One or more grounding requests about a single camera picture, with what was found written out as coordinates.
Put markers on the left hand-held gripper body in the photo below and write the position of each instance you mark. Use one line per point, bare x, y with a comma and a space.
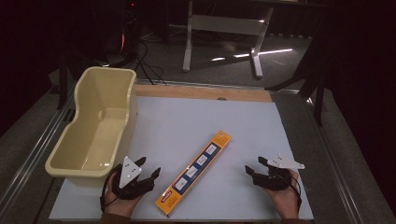
128, 174

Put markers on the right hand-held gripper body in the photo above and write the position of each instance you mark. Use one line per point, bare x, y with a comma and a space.
277, 177

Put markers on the person's right hand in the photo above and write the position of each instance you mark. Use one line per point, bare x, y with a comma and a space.
285, 200

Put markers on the person's left hand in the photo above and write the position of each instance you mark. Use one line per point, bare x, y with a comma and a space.
120, 205

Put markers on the white table mat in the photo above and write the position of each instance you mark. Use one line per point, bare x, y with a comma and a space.
243, 140

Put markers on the long orange box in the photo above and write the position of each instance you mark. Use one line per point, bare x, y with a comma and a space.
193, 174

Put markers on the cream plastic bin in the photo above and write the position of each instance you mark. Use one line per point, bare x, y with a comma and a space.
93, 133

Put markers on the wooden board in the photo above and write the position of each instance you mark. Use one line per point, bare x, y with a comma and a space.
186, 92

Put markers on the black metal stand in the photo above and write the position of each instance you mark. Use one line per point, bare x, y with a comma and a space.
314, 77

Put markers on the aluminium rail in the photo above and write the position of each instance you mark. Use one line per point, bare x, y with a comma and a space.
202, 85
31, 158
337, 168

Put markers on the white metal table frame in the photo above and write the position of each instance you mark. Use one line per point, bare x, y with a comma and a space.
227, 26

